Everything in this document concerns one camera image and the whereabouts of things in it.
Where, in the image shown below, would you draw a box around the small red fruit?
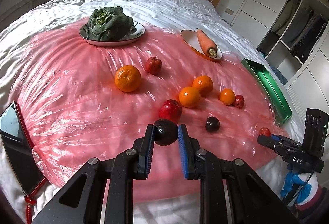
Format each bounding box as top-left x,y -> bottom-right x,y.
232,95 -> 245,109
258,127 -> 272,137

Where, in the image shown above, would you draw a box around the dark plum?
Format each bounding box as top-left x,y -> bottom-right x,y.
153,119 -> 178,146
205,116 -> 220,133

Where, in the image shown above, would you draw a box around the small orange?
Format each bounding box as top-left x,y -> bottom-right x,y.
219,88 -> 235,106

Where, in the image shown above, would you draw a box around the smooth orange front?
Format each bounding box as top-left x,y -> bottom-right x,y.
178,87 -> 201,108

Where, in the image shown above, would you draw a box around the large red apple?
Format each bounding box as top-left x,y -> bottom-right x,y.
159,99 -> 182,123

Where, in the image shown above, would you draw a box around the large textured orange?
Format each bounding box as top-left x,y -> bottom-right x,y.
114,65 -> 142,92

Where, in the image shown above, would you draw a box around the dark red apple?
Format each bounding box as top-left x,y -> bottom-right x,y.
144,57 -> 162,76

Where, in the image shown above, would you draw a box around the right gloved hand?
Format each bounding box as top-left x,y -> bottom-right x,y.
280,171 -> 322,207

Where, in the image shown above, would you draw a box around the green metal tray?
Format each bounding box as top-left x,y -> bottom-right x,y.
241,58 -> 292,126

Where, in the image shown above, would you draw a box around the pink plastic sheet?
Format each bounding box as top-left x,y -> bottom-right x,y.
10,19 -> 285,186

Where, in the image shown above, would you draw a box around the black smartphone red case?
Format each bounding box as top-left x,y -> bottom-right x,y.
1,101 -> 47,197

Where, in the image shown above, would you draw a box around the carrot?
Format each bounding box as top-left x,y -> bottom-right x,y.
196,29 -> 218,58

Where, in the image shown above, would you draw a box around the hanging dark clothes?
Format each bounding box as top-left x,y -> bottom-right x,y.
271,0 -> 328,63

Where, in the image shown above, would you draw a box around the white wardrobe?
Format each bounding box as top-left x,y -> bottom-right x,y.
233,0 -> 328,117

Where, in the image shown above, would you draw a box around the white plate orange rim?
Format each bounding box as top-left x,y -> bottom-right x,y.
180,29 -> 222,62

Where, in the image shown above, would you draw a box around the green leafy vegetable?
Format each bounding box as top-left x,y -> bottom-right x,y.
86,6 -> 134,42

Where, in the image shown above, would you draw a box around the white bed sheet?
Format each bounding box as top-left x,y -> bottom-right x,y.
1,0 -> 305,216

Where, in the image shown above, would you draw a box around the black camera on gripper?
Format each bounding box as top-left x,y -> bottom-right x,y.
302,108 -> 328,158

